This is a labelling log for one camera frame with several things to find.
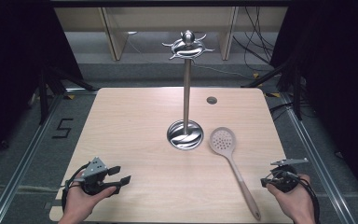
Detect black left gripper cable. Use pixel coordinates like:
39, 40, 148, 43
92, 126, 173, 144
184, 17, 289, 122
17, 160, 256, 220
61, 162, 91, 214

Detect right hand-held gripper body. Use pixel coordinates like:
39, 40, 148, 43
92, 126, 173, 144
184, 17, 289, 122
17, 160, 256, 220
266, 157, 310, 193

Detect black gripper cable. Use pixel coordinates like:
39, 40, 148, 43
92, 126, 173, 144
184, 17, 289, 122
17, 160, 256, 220
61, 162, 91, 214
279, 170, 322, 224

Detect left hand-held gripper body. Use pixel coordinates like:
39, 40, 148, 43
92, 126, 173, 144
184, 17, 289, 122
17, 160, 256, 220
73, 156, 122, 197

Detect person's right hand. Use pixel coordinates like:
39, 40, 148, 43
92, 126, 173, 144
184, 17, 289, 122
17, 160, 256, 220
266, 174, 317, 221

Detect person's left hand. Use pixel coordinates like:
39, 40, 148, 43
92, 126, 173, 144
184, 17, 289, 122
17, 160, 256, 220
62, 181, 117, 222

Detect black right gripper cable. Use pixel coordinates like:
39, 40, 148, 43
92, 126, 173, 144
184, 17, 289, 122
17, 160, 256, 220
279, 170, 322, 224

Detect black hanging cables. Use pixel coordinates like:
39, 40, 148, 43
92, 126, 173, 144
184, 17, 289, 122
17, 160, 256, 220
232, 6, 276, 64

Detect aluminium floor rail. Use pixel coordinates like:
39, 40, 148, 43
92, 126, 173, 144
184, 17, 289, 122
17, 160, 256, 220
0, 90, 66, 224
279, 92, 353, 224

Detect steel utensil stand with hooks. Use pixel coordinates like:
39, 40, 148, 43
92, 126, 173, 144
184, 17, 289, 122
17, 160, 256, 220
161, 29, 215, 151

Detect light wooden shelf unit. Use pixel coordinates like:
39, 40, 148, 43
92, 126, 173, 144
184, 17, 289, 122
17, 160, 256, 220
53, 6, 289, 62

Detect black curtain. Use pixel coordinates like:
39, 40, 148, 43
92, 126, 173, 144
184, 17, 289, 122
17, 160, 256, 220
268, 0, 358, 209
0, 0, 85, 171

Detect black stand legs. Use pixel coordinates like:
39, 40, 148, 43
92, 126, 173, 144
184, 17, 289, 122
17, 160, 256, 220
35, 63, 98, 126
241, 57, 306, 121

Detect beige slotted spoon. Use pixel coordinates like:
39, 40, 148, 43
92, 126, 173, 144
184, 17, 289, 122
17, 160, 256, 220
208, 126, 262, 222

